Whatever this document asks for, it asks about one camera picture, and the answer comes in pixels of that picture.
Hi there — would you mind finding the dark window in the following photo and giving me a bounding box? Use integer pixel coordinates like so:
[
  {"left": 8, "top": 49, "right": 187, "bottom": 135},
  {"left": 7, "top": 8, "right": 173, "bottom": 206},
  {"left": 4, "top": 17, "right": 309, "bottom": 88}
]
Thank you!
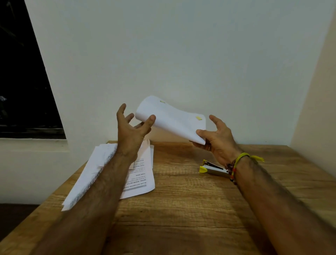
[{"left": 0, "top": 0, "right": 66, "bottom": 140}]

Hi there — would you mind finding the stack of white papers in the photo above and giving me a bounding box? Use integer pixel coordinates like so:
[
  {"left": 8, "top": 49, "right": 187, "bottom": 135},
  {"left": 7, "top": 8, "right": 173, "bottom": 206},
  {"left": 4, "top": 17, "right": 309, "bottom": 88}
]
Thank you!
[{"left": 61, "top": 143, "right": 119, "bottom": 212}]

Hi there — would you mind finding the person's right forearm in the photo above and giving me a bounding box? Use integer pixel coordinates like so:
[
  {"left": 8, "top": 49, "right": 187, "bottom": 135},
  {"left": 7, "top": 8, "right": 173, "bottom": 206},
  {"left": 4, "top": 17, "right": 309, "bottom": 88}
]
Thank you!
[{"left": 233, "top": 156, "right": 336, "bottom": 255}]

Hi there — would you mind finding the person's right hand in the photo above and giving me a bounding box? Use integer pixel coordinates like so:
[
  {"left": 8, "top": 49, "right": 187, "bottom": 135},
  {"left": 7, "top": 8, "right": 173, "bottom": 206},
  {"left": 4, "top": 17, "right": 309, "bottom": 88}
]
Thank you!
[{"left": 190, "top": 115, "right": 244, "bottom": 166}]

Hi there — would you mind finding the multicoloured beaded bracelet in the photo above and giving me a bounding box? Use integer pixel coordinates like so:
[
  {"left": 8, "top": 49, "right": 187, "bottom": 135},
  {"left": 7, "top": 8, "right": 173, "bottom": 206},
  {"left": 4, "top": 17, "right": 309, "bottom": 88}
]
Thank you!
[{"left": 225, "top": 160, "right": 238, "bottom": 185}]

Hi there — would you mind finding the yellow and white stapler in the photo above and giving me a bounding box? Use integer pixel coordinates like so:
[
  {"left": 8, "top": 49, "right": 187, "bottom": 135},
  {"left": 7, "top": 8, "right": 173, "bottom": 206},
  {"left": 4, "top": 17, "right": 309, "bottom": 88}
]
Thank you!
[{"left": 199, "top": 159, "right": 229, "bottom": 178}]

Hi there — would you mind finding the person's left hand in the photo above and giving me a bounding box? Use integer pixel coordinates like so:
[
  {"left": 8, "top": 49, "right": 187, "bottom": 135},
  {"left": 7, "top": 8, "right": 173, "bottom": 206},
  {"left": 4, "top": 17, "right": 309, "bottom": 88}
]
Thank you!
[{"left": 117, "top": 103, "right": 156, "bottom": 160}]

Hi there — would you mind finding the printed white paper sheet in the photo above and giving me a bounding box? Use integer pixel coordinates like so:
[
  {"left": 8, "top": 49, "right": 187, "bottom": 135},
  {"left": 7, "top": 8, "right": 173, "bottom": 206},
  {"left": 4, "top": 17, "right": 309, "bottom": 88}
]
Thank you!
[{"left": 119, "top": 147, "right": 155, "bottom": 200}]

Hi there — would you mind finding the person's left forearm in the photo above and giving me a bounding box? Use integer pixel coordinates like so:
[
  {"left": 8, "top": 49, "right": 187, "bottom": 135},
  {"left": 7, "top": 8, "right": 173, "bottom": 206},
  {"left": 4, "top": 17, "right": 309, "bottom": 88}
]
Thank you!
[{"left": 30, "top": 151, "right": 137, "bottom": 255}]

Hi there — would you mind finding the white stapled paper bundle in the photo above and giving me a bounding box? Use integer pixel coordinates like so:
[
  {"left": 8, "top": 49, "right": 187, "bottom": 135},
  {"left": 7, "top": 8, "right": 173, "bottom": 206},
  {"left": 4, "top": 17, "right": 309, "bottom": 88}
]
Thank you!
[{"left": 135, "top": 95, "right": 207, "bottom": 146}]

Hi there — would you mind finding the yellow thread wristband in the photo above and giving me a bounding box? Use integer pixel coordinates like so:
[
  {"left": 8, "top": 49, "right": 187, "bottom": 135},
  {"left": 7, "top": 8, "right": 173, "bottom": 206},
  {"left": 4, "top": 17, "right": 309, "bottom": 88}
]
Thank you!
[{"left": 233, "top": 153, "right": 265, "bottom": 169}]

